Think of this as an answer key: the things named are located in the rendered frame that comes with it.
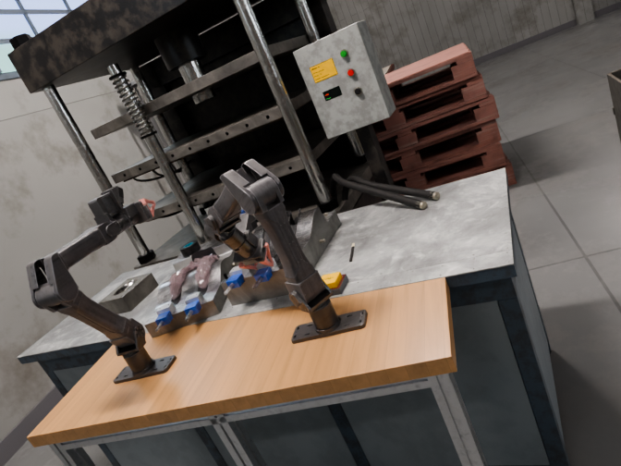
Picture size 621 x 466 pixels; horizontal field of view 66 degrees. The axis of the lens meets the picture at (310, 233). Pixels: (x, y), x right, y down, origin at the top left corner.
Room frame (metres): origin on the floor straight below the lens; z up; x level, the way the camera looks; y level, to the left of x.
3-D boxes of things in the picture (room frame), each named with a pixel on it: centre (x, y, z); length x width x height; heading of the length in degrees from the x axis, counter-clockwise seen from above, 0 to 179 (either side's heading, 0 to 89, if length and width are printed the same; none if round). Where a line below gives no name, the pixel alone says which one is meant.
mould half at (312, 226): (1.63, 0.11, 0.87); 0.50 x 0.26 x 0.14; 152
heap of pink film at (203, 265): (1.72, 0.46, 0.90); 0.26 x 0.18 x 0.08; 169
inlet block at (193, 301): (1.45, 0.45, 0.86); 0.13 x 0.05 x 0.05; 169
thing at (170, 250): (2.69, 0.22, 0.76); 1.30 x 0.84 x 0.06; 62
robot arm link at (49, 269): (1.30, 0.61, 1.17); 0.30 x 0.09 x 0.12; 159
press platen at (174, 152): (2.73, 0.20, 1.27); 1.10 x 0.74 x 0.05; 62
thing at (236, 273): (1.42, 0.28, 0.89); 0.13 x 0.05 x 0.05; 152
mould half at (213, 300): (1.72, 0.46, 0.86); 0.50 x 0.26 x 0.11; 169
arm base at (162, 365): (1.29, 0.61, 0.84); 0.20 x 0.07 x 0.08; 69
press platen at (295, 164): (2.73, 0.20, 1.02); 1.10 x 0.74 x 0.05; 62
